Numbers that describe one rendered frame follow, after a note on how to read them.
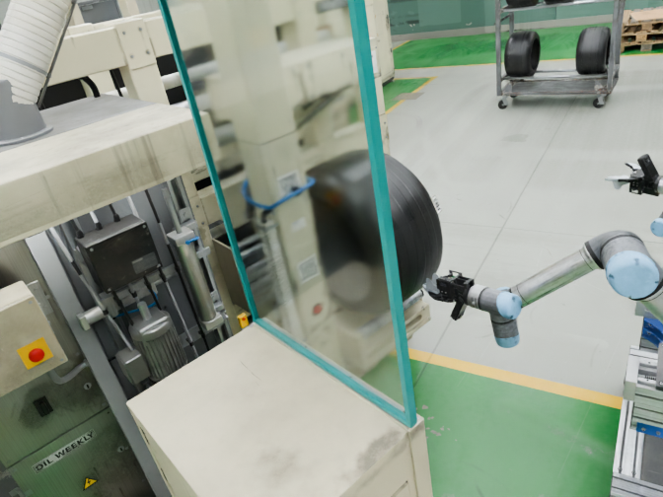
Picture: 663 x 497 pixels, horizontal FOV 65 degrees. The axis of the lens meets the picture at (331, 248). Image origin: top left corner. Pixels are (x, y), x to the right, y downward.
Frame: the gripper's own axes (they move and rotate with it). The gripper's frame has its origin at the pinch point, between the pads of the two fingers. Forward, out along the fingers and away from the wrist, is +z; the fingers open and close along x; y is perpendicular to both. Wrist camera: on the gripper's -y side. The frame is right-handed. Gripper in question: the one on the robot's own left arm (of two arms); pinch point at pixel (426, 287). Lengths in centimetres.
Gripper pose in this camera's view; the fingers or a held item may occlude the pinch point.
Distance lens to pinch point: 186.1
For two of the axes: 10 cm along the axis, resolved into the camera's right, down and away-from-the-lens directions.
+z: -6.2, -1.6, 7.7
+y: -2.5, -8.9, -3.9
